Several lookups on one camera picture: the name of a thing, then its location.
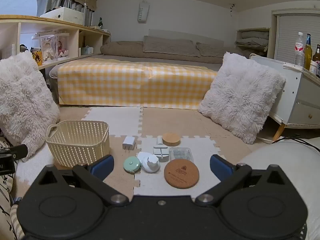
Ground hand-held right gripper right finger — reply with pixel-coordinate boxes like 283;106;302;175
195;154;292;207

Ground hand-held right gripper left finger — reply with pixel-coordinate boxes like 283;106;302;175
32;154;129;207

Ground green round tape measure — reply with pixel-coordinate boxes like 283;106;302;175
123;157;142;173

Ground cream plastic lattice basket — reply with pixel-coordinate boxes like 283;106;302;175
46;120;110;168

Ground white charger plug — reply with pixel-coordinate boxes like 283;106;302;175
122;136;137;152

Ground round cork coaster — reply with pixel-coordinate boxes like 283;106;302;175
164;158;200;189

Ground clear plastic box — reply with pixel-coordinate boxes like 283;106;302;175
169;147;194;163

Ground white round gadget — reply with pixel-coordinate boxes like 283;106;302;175
137;151;161;173

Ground tape roll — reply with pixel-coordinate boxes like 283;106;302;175
162;133;181;147

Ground white plastic clamp tool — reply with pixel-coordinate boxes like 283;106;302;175
153;135;170;162

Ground tan foam mat tile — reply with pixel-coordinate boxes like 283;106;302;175
142;107;252;160
59;106;89;122
54;135;140;200

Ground white foam mat tile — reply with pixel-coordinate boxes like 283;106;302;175
134;136;222;196
81;107;144;137
16;144;54;193

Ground cream black printed cloth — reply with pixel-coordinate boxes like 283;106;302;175
0;130;25;240

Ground large white fluffy pillow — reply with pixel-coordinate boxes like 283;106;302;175
0;51;60;162

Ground square white fluffy pillow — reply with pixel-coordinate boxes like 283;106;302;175
199;52;286;145

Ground yellow checked bed cloth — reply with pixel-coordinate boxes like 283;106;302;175
57;57;218;110

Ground white wooden cabinet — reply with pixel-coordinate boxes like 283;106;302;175
250;54;320;142

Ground orange printed box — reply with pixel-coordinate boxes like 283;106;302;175
31;50;43;67

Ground brown bed pillow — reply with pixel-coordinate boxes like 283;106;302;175
143;35;201;57
196;42;250;58

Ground clear doll display case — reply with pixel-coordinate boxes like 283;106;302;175
56;32;70;59
32;33;58;63

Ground long brown bolster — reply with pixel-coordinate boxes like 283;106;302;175
100;41;145;56

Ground folded grey blankets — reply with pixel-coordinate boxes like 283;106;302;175
236;27;270;55

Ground wooden shelf unit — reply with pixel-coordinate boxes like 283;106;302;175
0;15;111;73

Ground clear red label water bottle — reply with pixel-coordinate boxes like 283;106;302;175
294;32;306;67

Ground yellow glass bottle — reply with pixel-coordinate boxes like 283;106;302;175
304;34;313;70

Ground brown beer bottle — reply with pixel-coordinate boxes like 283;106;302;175
312;44;320;78

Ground white louvered closet door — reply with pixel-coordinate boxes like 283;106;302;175
271;9;320;68

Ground white storage box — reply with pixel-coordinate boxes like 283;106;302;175
40;7;83;26

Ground grey curtain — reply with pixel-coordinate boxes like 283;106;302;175
36;0;94;27

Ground black cable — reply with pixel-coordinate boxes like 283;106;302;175
271;135;320;153

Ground white hanging wall sign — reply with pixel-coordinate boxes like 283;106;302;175
138;1;150;23

